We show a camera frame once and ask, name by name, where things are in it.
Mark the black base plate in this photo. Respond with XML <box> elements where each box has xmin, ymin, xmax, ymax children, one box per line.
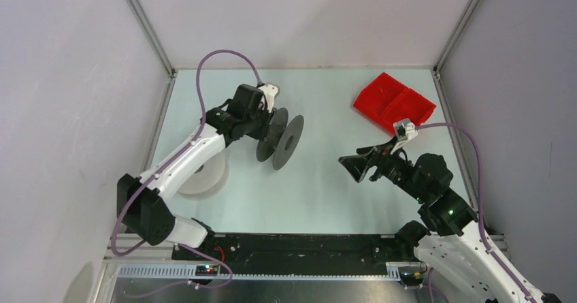
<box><xmin>198</xmin><ymin>233</ymin><xmax>418</xmax><ymax>276</ymax></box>

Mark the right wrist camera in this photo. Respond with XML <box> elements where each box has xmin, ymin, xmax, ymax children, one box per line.
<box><xmin>393</xmin><ymin>118</ymin><xmax>418</xmax><ymax>142</ymax></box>

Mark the white translucent spool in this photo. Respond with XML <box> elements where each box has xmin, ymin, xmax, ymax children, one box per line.
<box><xmin>178</xmin><ymin>153</ymin><xmax>229</xmax><ymax>201</ymax></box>

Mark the dark grey spool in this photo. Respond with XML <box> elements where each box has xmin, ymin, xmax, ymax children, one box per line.
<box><xmin>256</xmin><ymin>108</ymin><xmax>305</xmax><ymax>170</ymax></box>

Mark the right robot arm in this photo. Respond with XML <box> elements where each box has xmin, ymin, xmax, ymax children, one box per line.
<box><xmin>338</xmin><ymin>144</ymin><xmax>560</xmax><ymax>302</ymax></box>

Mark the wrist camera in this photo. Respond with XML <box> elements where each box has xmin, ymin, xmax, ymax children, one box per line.
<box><xmin>393</xmin><ymin>118</ymin><xmax>418</xmax><ymax>142</ymax></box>
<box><xmin>257</xmin><ymin>83</ymin><xmax>280</xmax><ymax>113</ymax></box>

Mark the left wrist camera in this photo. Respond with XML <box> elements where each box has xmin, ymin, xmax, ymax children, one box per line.
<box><xmin>257</xmin><ymin>83</ymin><xmax>280</xmax><ymax>113</ymax></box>

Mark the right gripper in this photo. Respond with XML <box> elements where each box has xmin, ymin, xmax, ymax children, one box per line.
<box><xmin>338</xmin><ymin>134</ymin><xmax>427</xmax><ymax>202</ymax></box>

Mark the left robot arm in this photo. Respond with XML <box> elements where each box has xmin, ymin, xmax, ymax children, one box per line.
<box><xmin>117</xmin><ymin>84</ymin><xmax>280</xmax><ymax>260</ymax></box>

